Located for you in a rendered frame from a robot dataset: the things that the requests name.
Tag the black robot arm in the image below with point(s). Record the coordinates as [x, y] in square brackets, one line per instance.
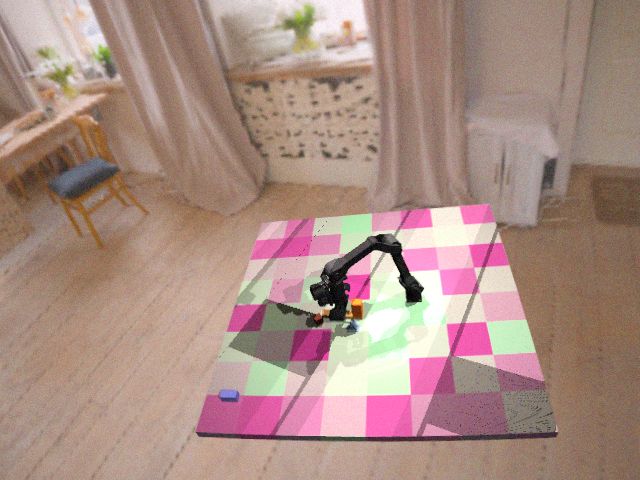
[337, 269]

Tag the small blue block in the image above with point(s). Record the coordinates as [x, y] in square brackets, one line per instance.
[229, 395]

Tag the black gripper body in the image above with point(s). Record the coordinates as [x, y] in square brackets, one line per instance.
[339, 313]

